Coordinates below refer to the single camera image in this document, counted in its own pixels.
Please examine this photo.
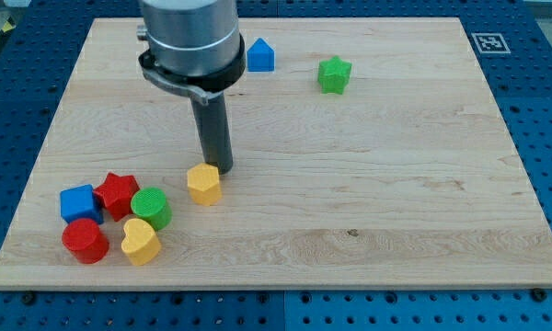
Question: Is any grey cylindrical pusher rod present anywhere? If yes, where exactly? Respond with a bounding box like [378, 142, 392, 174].
[191, 92, 234, 175]

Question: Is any black and metal tool flange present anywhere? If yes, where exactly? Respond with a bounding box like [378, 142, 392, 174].
[138, 35, 247, 106]

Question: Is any yellow hexagon block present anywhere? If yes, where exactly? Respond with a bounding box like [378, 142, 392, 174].
[187, 163, 223, 206]

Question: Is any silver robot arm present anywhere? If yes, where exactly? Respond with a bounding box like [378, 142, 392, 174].
[137, 0, 246, 175]

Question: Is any red star block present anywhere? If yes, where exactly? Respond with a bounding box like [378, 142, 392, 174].
[93, 172, 140, 222]

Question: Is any green star block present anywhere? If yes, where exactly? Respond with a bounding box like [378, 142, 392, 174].
[317, 56, 352, 95]

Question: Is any blue pentagon house block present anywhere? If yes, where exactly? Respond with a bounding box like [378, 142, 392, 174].
[247, 38, 275, 72]

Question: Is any green cylinder block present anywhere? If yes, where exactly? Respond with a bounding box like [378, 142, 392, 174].
[131, 187, 172, 231]

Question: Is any yellow heart block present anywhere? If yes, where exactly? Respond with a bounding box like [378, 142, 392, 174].
[121, 218, 161, 266]

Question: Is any blue cube block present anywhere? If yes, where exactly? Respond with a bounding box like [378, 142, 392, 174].
[60, 184, 104, 224]

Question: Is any wooden board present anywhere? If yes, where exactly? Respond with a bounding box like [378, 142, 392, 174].
[0, 17, 552, 291]

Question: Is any red cylinder block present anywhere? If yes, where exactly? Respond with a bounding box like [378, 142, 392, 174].
[62, 218, 109, 264]

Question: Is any white fiducial marker tag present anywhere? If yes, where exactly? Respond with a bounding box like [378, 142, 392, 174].
[472, 32, 511, 54]

